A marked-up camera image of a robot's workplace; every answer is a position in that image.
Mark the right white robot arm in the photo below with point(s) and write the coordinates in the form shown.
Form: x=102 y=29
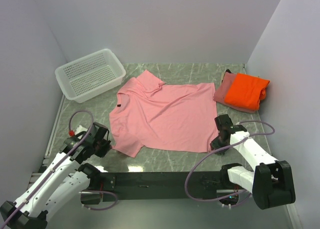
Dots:
x=270 y=181

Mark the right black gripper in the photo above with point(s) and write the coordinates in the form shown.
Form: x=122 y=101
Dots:
x=214 y=144

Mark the folded dusty pink t shirt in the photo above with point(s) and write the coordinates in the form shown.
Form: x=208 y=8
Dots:
x=227 y=79

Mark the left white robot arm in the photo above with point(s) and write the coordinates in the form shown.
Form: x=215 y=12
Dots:
x=67 y=175

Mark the aluminium frame rail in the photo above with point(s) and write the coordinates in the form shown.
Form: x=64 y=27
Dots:
x=49 y=148

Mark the black base beam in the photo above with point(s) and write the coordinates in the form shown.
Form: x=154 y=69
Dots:
x=155 y=185

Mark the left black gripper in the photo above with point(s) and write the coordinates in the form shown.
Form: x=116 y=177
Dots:
x=106 y=147

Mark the folded orange t shirt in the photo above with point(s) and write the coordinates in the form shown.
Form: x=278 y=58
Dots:
x=247 y=92

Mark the white plastic basket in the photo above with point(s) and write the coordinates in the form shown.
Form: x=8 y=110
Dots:
x=89 y=76

